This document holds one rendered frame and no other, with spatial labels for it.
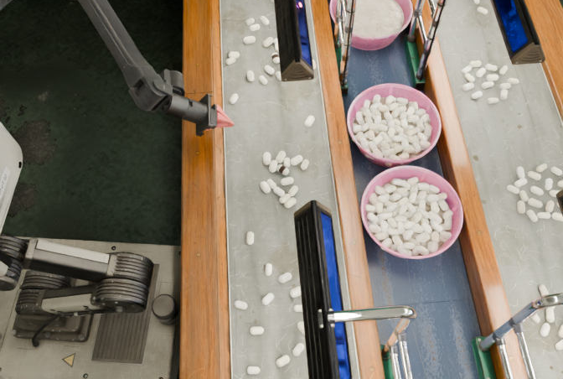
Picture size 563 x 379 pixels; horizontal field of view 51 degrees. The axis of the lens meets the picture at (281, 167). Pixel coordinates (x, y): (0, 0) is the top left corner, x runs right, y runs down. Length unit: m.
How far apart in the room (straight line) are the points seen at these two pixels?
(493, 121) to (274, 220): 0.71
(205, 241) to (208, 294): 0.14
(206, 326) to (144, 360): 0.36
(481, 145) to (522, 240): 0.29
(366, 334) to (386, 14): 1.05
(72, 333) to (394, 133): 1.08
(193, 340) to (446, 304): 0.65
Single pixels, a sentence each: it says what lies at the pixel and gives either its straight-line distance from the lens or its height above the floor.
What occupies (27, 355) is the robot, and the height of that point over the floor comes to 0.47.
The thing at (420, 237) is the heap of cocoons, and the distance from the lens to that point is 1.58.
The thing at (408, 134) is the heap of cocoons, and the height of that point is 0.74.
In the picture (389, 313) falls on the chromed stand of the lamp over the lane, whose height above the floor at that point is 1.12.
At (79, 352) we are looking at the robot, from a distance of 1.84.
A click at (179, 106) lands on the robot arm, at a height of 0.96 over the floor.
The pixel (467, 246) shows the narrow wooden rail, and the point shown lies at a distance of 1.61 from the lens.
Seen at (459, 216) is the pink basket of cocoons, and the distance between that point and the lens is 1.61.
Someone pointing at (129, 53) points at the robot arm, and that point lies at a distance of 1.52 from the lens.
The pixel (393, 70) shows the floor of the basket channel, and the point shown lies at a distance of 1.94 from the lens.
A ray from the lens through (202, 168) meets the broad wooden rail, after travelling 1.63.
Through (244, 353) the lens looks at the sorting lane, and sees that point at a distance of 1.47.
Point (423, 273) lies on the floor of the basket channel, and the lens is 1.62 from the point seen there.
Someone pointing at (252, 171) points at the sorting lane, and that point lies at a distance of 1.64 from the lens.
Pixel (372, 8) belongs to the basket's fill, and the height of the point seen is 0.73.
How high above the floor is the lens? 2.18
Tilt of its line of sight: 61 degrees down
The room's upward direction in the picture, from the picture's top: 3 degrees counter-clockwise
